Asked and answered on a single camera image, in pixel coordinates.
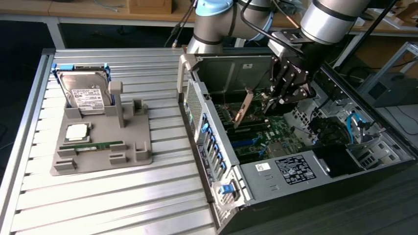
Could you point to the wooden box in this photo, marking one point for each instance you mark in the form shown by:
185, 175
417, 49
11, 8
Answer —
149, 6

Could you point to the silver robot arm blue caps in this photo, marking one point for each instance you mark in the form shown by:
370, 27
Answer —
213, 27

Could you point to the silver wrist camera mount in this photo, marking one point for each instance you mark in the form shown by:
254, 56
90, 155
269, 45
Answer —
283, 49

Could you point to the silver CPU chip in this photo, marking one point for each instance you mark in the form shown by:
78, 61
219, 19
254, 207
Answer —
76, 132

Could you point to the cluttered wooden desk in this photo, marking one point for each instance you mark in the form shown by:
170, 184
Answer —
385, 27

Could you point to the white small box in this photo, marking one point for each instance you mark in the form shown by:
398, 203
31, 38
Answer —
360, 22

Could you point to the blue case latch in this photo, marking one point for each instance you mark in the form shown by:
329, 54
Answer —
225, 189

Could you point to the CPU socket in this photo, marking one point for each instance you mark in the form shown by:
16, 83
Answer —
230, 112

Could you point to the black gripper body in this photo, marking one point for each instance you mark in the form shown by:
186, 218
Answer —
298, 68

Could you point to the black slanted pole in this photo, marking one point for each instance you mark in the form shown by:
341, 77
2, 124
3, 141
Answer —
376, 23

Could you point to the open black PC case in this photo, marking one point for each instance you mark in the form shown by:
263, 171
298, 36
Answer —
229, 73

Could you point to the grey parts rack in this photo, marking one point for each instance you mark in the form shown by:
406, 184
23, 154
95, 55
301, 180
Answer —
98, 127

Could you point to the graphics card with metal bracket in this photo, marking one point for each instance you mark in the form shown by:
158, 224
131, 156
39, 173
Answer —
243, 107

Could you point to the blue expansion slot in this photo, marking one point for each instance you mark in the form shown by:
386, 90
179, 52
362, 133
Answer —
245, 143

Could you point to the green motherboard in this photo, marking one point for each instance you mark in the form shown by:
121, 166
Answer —
277, 137

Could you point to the grey cabinet aluminium frame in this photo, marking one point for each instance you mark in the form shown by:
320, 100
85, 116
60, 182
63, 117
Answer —
392, 90

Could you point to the grey case corner bracket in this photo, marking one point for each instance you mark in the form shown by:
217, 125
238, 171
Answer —
182, 73

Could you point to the hard disk in blue caddy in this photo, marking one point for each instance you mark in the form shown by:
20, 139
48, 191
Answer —
85, 85

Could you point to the brown cardboard box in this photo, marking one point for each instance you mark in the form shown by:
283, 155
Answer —
408, 12

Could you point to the silver perforated disk bay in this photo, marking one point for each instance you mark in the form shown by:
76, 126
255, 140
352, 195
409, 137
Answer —
304, 122

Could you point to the silver power supply unit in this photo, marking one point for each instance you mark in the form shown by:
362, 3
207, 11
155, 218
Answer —
261, 181

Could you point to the blue card retainer strip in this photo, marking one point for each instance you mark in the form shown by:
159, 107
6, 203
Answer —
206, 127

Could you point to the green RAM stick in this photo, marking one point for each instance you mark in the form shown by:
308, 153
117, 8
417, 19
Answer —
98, 146

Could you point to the wooden desk grey frame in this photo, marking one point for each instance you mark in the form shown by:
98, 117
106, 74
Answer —
66, 9

